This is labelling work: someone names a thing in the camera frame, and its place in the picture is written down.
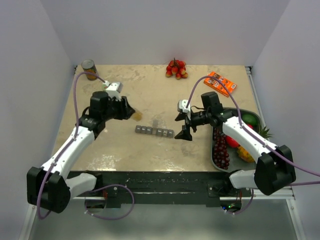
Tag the dark red grape bunch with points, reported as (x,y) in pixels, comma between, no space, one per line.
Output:
(220,154)

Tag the grey weekly pill organizer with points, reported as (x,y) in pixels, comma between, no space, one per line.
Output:
(154,130)

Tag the tin can with dark label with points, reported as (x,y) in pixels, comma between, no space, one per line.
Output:
(89,67)

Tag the orange cardboard box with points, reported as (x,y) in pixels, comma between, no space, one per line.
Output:
(219,82)

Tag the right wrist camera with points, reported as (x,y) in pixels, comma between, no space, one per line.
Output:
(183,107)

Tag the green cylindrical container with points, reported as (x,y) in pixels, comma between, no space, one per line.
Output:
(105,86)

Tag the aluminium frame rail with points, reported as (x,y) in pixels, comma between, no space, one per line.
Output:
(285,193)

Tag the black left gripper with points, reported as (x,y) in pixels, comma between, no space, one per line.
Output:
(126,110)

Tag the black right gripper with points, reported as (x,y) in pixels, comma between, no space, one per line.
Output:
(185,134)

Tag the green avocado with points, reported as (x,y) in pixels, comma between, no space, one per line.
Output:
(250,119)

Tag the pineapple toy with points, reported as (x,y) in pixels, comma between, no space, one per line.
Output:
(264,132)

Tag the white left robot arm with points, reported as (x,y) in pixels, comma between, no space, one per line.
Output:
(49,186)

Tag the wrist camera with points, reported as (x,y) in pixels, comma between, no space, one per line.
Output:
(183,107)
(114,89)

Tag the bunch of red lychee fruits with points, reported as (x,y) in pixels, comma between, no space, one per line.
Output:
(176,68)

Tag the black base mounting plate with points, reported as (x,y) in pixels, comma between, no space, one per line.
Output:
(167,188)

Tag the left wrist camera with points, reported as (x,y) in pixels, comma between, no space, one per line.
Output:
(114,89)

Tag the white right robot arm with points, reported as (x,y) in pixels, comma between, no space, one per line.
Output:
(274,164)

